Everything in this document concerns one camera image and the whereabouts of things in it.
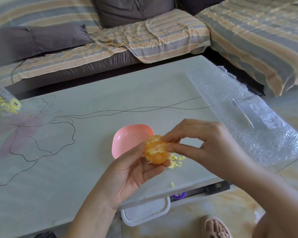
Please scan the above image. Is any orange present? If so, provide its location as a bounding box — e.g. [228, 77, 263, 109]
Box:
[144, 135, 171, 165]

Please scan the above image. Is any black plastic bag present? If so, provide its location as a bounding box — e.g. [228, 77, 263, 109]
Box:
[34, 231, 57, 238]

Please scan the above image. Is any small white pith clump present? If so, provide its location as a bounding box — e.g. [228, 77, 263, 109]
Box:
[167, 153, 186, 169]

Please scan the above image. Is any thin white stick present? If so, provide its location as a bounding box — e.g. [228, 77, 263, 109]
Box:
[232, 99, 255, 129]

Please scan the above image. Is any person's right foot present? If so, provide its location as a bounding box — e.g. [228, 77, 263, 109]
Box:
[200, 215, 233, 238]

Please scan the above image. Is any striped sofa sheet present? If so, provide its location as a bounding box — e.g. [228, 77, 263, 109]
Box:
[0, 8, 211, 88]
[196, 0, 298, 97]

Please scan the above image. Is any clear plastic bag paper label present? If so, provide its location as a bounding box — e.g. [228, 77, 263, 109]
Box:
[232, 96, 286, 130]

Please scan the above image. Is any grey flat pillow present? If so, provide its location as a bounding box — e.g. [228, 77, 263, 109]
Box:
[0, 23, 94, 70]

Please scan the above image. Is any dark purple cushion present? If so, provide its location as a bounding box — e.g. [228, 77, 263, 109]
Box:
[176, 0, 234, 16]

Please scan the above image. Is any clear bottle yellow label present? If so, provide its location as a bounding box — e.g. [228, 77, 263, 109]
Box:
[0, 85, 22, 114]

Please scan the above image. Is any pink plastic dish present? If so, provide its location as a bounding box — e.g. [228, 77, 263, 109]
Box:
[111, 124, 155, 159]

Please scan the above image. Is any person's left hand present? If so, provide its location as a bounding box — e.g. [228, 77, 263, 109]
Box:
[94, 142, 171, 211]

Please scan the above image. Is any white plastic container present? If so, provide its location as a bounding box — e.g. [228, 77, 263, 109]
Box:
[121, 196, 171, 227]

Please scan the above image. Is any clear bubble wrap sheet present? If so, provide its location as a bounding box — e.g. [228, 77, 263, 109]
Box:
[186, 66, 298, 166]

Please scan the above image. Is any black box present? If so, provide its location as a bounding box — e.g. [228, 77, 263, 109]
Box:
[205, 180, 231, 195]

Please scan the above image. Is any person's right leg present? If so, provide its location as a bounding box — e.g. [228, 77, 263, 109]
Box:
[252, 213, 271, 238]

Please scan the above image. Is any person's left forearm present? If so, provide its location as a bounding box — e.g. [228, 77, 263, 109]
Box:
[64, 193, 117, 238]

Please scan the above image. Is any dark brown sofa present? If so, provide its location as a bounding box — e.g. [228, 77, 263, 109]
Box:
[4, 51, 265, 97]

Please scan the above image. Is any grey upright cushion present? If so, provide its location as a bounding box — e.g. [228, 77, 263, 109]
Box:
[92, 0, 177, 29]

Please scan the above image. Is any person's right hand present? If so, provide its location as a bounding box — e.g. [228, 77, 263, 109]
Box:
[161, 119, 254, 181]

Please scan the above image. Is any black cable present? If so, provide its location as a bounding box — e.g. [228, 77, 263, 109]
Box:
[11, 60, 25, 85]

